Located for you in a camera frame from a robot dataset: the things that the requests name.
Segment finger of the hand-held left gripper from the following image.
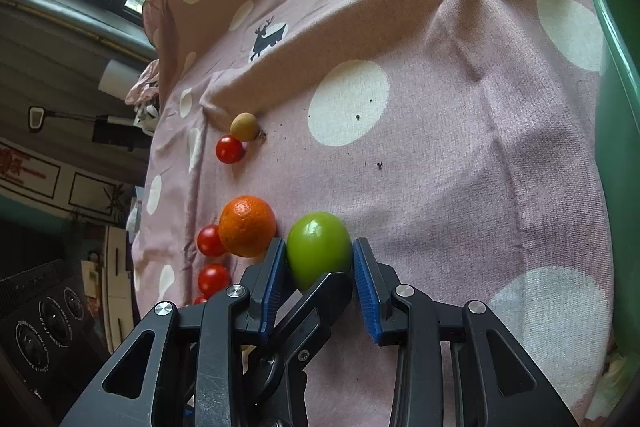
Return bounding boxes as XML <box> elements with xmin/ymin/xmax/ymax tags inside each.
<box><xmin>244</xmin><ymin>272</ymin><xmax>354</xmax><ymax>413</ymax></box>

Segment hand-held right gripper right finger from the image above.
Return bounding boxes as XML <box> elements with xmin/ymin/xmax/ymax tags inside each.
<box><xmin>352</xmin><ymin>237</ymin><xmax>582</xmax><ymax>427</ymax></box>

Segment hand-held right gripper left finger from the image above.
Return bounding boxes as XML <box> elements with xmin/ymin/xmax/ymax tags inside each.
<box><xmin>59</xmin><ymin>237</ymin><xmax>288</xmax><ymax>427</ymax></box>

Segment tomatoes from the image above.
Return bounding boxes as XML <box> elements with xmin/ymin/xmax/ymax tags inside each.
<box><xmin>286</xmin><ymin>211</ymin><xmax>354</xmax><ymax>293</ymax></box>

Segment orange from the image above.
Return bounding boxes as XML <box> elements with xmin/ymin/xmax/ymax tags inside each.
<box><xmin>218</xmin><ymin>195</ymin><xmax>277</xmax><ymax>258</ymax></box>

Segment green plastic bowl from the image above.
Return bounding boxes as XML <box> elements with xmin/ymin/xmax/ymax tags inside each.
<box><xmin>589</xmin><ymin>0</ymin><xmax>640</xmax><ymax>358</ymax></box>

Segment white wooden furniture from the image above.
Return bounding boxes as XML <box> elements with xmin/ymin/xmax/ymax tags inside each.
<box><xmin>102</xmin><ymin>224</ymin><xmax>138</xmax><ymax>353</ymax></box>

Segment brown longan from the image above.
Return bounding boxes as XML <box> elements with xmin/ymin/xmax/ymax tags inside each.
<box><xmin>230</xmin><ymin>112</ymin><xmax>259</xmax><ymax>142</ymax></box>

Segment pink polka-dot blanket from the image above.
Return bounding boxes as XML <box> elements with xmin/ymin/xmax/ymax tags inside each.
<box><xmin>131</xmin><ymin>0</ymin><xmax>622</xmax><ymax>427</ymax></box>

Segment black speaker cabinet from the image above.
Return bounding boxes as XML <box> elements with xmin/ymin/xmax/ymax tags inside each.
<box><xmin>0</xmin><ymin>257</ymin><xmax>101</xmax><ymax>403</ymax></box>

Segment pink crumpled cloth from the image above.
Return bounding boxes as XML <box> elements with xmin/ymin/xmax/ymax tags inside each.
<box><xmin>125</xmin><ymin>59</ymin><xmax>162</xmax><ymax>108</ymax></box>

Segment white paper roll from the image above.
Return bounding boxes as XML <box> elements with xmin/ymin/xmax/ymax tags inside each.
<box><xmin>98</xmin><ymin>59</ymin><xmax>143</xmax><ymax>100</ymax></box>

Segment wall poster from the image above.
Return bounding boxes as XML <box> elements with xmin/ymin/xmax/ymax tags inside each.
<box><xmin>0</xmin><ymin>142</ymin><xmax>63</xmax><ymax>202</ymax></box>

